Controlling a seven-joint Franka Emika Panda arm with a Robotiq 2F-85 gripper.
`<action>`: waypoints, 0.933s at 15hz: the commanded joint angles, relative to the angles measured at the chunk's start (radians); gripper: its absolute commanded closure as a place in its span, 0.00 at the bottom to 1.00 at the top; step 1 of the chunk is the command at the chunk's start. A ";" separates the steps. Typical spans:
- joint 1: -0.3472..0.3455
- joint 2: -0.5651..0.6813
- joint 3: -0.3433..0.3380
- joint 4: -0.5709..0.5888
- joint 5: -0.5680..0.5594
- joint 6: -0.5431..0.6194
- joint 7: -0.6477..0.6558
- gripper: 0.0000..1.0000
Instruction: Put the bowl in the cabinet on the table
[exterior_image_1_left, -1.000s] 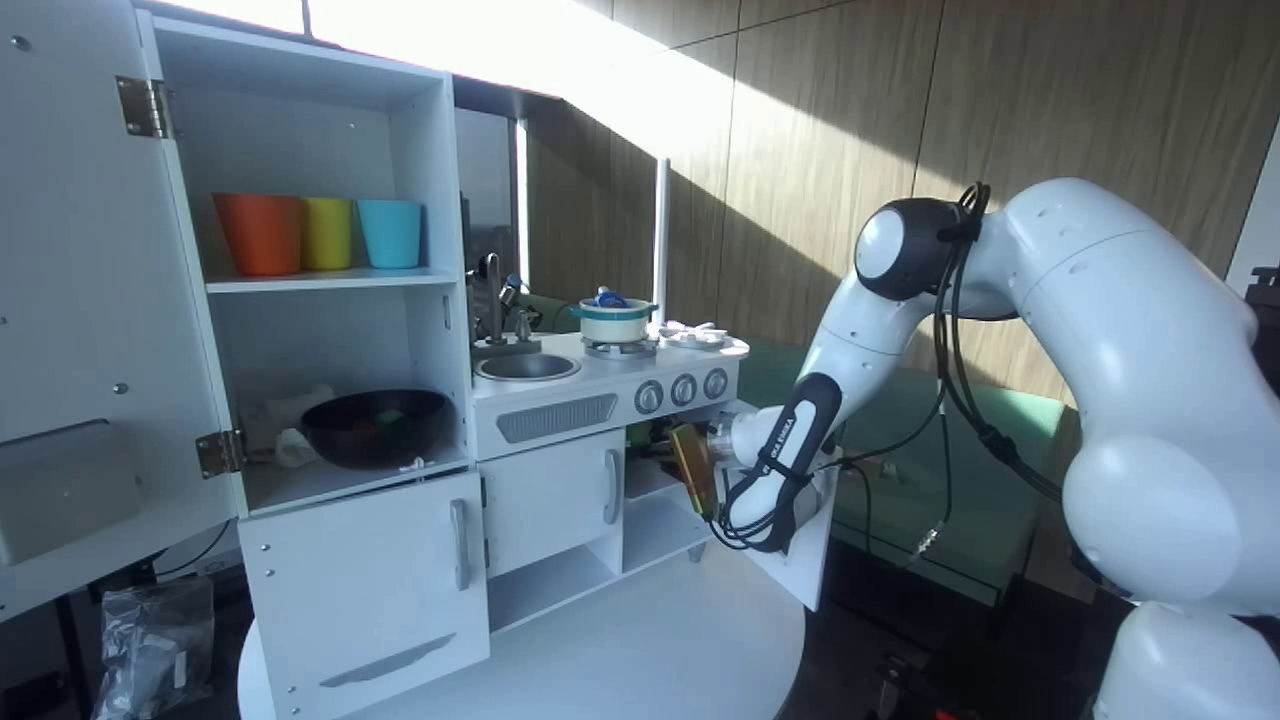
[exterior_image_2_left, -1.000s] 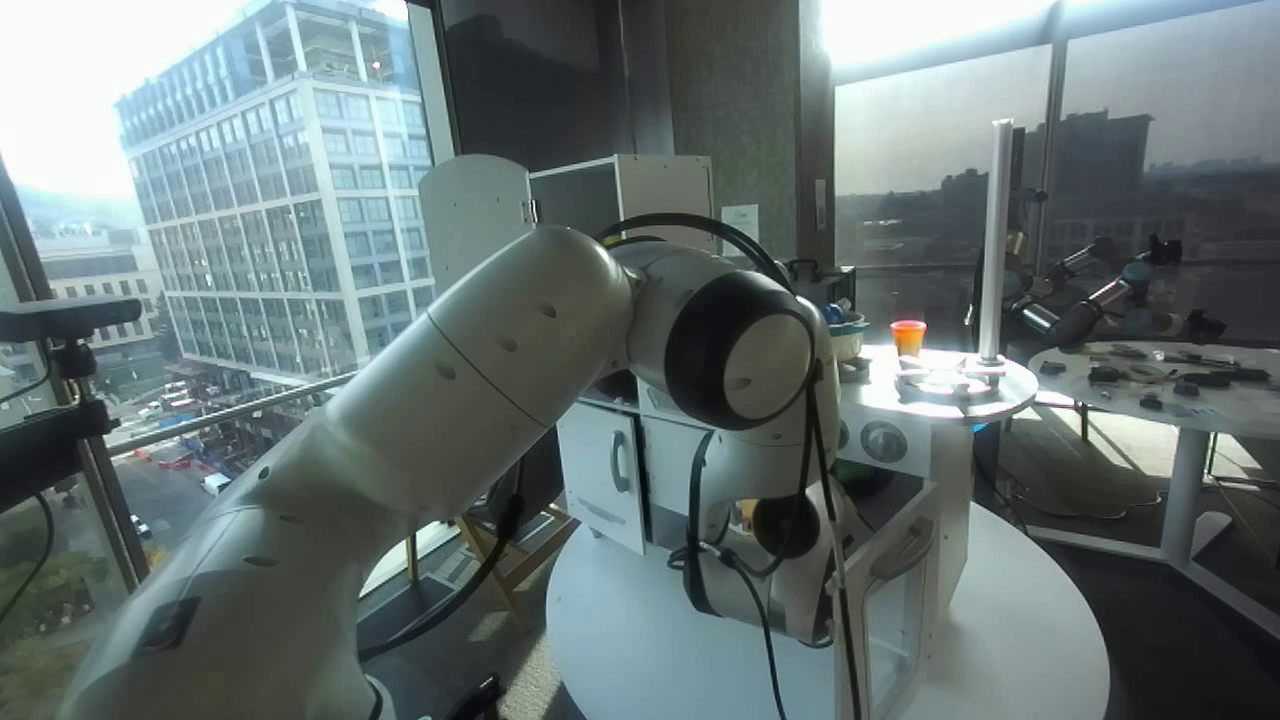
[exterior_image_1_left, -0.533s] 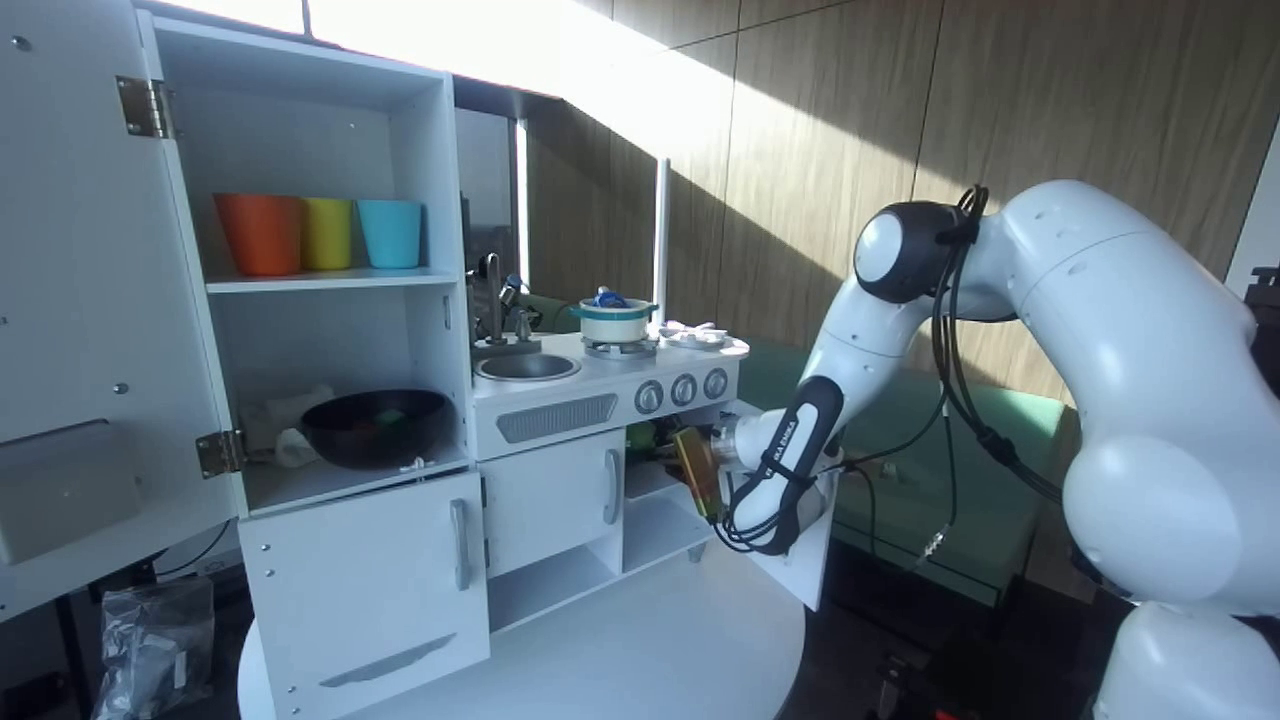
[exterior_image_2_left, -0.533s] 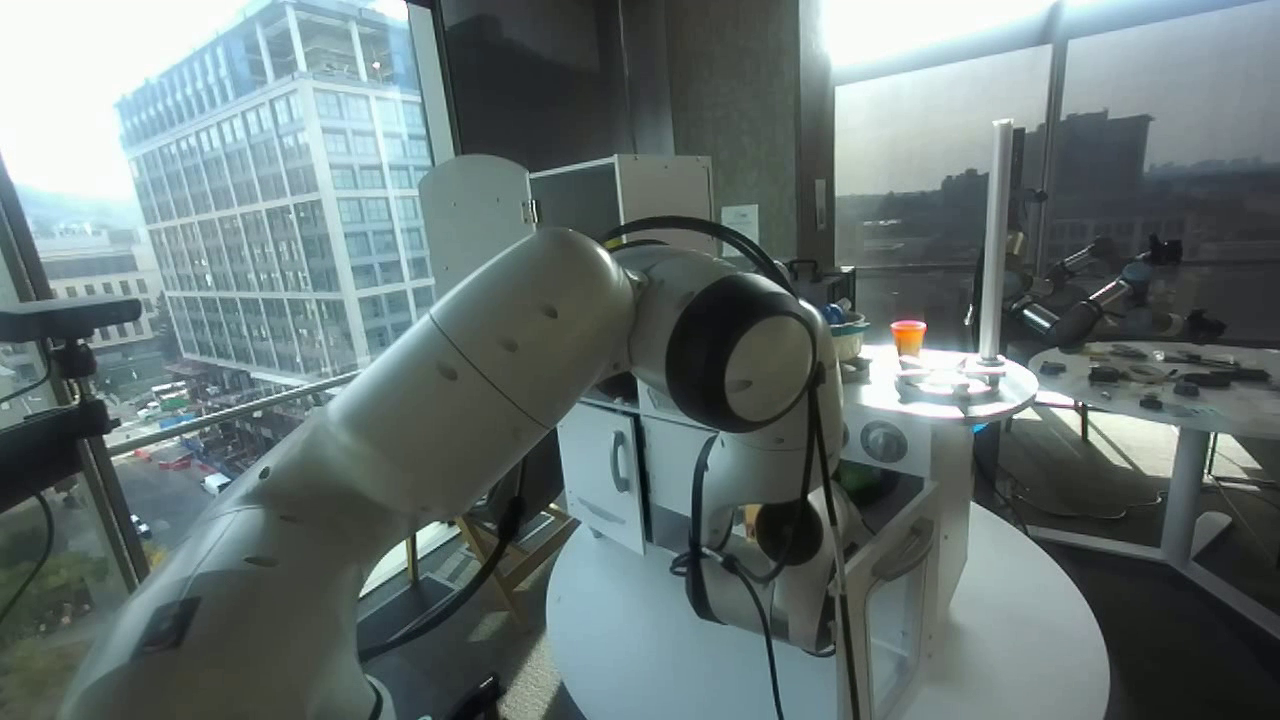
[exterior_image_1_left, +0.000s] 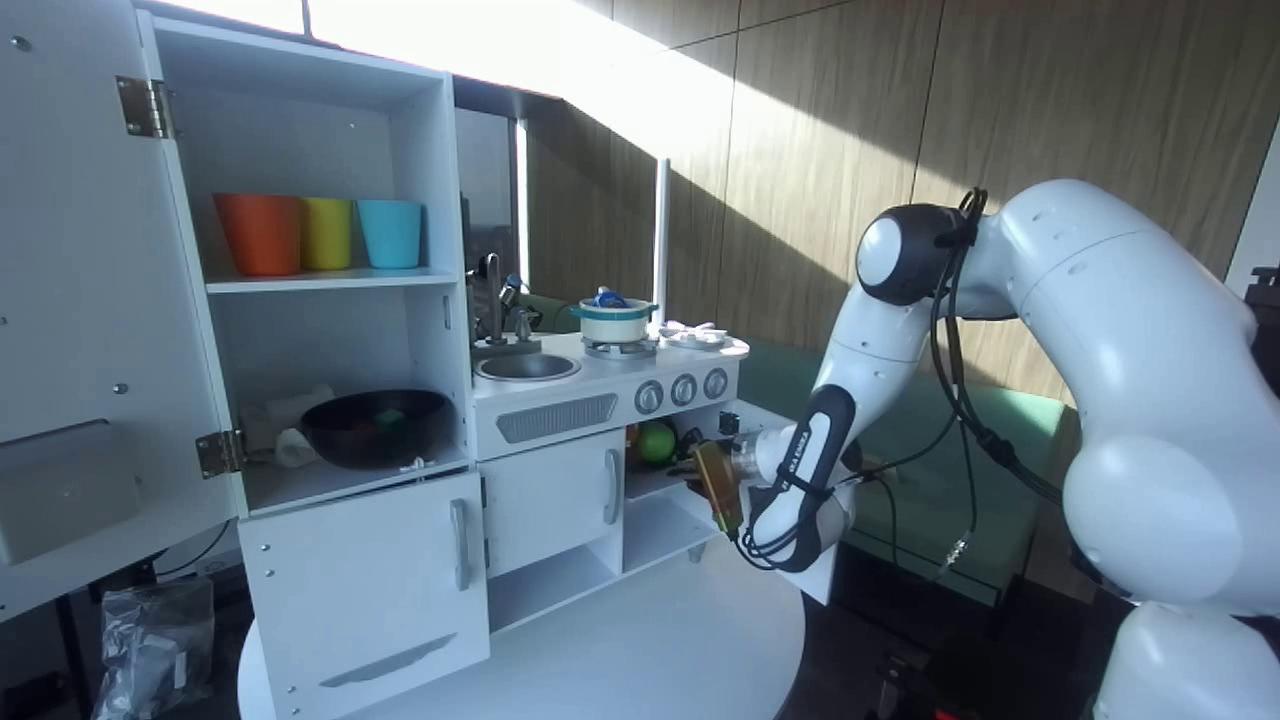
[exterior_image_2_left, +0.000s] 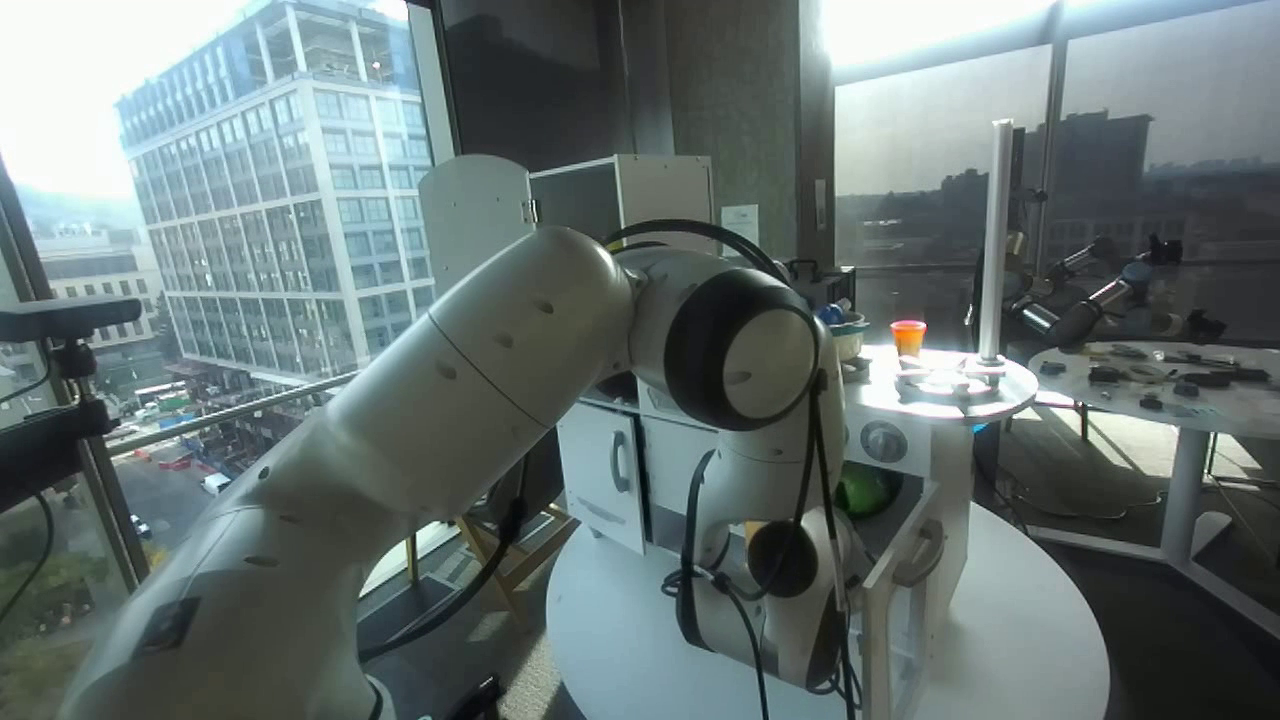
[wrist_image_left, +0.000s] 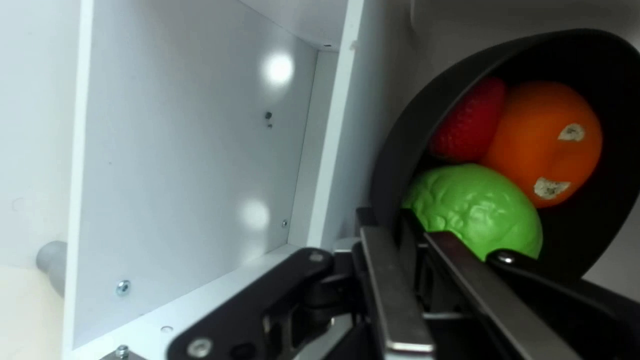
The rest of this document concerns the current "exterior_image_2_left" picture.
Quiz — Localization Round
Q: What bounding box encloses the small white cabinet door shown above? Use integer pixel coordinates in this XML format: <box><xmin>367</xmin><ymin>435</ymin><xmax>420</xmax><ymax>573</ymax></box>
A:
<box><xmin>644</xmin><ymin>415</ymin><xmax>732</xmax><ymax>537</ymax></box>

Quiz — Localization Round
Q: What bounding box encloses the wide white cabinet door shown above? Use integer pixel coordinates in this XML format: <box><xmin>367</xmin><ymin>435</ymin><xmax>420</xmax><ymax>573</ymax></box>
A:
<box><xmin>552</xmin><ymin>395</ymin><xmax>656</xmax><ymax>557</ymax></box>

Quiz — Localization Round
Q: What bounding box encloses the tall white cabinet door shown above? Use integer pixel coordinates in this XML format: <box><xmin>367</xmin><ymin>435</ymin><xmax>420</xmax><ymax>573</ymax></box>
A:
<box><xmin>416</xmin><ymin>153</ymin><xmax>541</xmax><ymax>299</ymax></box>

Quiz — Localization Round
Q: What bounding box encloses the white paper note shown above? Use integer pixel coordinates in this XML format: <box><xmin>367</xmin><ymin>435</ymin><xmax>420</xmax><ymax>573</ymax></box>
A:
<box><xmin>717</xmin><ymin>200</ymin><xmax>764</xmax><ymax>257</ymax></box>

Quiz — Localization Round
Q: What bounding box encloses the grey oven knob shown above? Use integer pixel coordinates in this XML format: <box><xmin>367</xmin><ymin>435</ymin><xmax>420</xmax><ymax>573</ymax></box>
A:
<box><xmin>861</xmin><ymin>420</ymin><xmax>917</xmax><ymax>469</ymax></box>

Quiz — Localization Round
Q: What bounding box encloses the green ball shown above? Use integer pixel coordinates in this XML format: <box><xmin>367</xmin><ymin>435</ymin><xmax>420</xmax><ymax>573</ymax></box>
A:
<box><xmin>834</xmin><ymin>460</ymin><xmax>903</xmax><ymax>526</ymax></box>

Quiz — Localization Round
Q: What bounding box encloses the wooden folding chair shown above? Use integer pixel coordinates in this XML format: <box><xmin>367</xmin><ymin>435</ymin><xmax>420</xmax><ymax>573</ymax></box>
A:
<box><xmin>394</xmin><ymin>505</ymin><xmax>573</xmax><ymax>597</ymax></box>

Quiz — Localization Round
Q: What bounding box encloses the small orange cup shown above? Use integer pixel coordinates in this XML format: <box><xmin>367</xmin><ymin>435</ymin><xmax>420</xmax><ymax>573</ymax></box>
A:
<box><xmin>888</xmin><ymin>316</ymin><xmax>933</xmax><ymax>362</ymax></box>

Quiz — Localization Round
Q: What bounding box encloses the white toy kitchen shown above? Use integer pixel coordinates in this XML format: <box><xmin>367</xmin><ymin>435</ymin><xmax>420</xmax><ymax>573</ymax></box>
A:
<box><xmin>525</xmin><ymin>153</ymin><xmax>1044</xmax><ymax>720</ymax></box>

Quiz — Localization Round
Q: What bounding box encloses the black lab equipment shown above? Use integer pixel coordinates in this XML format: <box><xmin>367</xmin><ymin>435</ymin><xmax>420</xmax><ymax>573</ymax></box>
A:
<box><xmin>1009</xmin><ymin>237</ymin><xmax>1192</xmax><ymax>352</ymax></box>

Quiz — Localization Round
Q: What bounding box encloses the round white table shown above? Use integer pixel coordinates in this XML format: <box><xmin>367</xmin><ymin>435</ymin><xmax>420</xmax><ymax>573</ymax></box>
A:
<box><xmin>543</xmin><ymin>496</ymin><xmax>1117</xmax><ymax>720</ymax></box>

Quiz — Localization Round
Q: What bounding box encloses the white side table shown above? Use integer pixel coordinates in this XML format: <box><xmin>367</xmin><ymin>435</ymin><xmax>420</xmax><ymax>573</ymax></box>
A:
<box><xmin>1032</xmin><ymin>336</ymin><xmax>1280</xmax><ymax>573</ymax></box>

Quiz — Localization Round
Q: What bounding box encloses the white vertical post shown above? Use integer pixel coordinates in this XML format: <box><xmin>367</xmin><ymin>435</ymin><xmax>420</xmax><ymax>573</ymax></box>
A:
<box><xmin>977</xmin><ymin>117</ymin><xmax>1032</xmax><ymax>371</ymax></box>

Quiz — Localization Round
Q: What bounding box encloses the black camera on stand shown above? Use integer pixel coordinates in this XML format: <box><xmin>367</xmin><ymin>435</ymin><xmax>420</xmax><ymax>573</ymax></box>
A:
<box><xmin>0</xmin><ymin>297</ymin><xmax>144</xmax><ymax>594</ymax></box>

